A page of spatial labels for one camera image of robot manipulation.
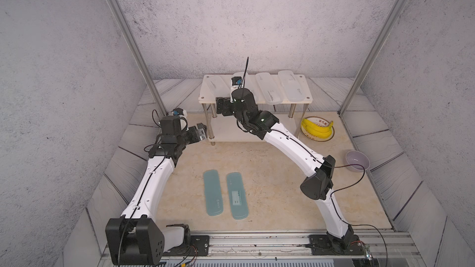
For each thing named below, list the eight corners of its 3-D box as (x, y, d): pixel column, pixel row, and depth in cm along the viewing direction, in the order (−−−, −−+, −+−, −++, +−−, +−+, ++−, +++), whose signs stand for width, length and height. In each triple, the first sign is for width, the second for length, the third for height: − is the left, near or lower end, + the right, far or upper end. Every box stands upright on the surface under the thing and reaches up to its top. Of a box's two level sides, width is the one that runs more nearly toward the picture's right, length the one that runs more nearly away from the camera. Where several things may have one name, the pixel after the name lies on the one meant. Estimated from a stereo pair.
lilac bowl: (347, 173, 94) (353, 167, 90) (340, 156, 101) (345, 150, 96) (366, 173, 94) (373, 167, 90) (358, 156, 101) (364, 150, 96)
